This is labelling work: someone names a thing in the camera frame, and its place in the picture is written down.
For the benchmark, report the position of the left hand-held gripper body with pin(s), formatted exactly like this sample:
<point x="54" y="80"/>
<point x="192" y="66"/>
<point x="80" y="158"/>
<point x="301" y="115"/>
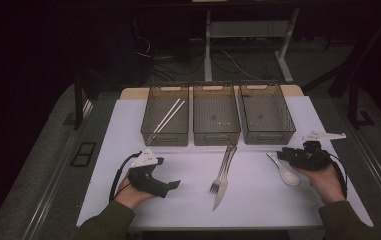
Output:
<point x="146" y="180"/>

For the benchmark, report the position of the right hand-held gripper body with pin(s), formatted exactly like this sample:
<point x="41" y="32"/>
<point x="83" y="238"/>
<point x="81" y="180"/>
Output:
<point x="309" y="158"/>

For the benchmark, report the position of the white ceramic spoon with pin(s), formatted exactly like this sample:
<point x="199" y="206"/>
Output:
<point x="289" y="178"/>

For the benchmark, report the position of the smoky transparent plastic bin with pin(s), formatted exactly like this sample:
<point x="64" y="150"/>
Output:
<point x="271" y="136"/>
<point x="168" y="138"/>
<point x="216" y="137"/>

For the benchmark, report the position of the steel table knife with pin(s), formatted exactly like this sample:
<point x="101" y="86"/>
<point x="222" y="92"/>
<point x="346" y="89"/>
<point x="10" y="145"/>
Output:
<point x="220" y="196"/>

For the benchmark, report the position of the white chopstick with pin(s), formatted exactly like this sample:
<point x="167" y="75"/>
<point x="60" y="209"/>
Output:
<point x="168" y="113"/>
<point x="174" y="113"/>

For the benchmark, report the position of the person's left hand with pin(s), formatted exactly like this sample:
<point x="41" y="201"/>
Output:
<point x="131" y="196"/>

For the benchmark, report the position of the steel fork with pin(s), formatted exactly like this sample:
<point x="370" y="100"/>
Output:
<point x="215" y="186"/>

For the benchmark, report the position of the black metal stand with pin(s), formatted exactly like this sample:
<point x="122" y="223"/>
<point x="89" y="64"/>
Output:
<point x="354" y="103"/>
<point x="78" y="100"/>

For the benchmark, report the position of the metal floor rail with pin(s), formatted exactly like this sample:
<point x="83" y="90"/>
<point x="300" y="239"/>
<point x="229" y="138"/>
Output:
<point x="56" y="186"/>
<point x="378" y="170"/>

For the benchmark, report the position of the white metal table frame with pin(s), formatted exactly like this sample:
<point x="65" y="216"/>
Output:
<point x="208" y="50"/>

